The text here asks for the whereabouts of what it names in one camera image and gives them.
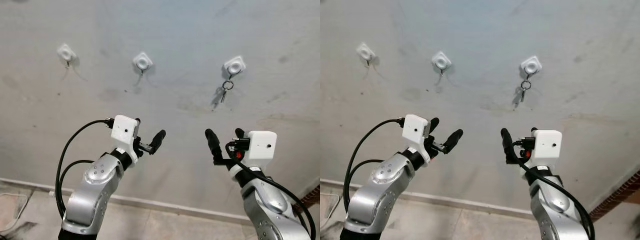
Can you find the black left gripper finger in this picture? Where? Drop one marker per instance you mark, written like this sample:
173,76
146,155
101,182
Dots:
159,138
434,123
137,123
455,138

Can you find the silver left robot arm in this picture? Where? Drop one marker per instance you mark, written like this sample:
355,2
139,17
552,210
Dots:
95,192
380,195

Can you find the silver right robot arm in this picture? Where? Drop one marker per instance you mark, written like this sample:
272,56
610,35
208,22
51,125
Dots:
555,210
270,210

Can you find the red brick tiled pillar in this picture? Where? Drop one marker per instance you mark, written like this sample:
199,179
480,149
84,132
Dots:
314,196
617,195

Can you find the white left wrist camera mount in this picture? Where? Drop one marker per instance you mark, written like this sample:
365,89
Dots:
124,129
414,127

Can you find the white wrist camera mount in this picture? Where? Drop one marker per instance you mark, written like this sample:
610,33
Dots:
414,127
547,145
124,129
262,145

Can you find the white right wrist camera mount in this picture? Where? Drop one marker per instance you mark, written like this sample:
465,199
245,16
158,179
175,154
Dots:
547,145
262,145

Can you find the white square wall hook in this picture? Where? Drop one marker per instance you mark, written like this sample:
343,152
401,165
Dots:
531,65
66,51
365,51
234,65
441,61
142,61

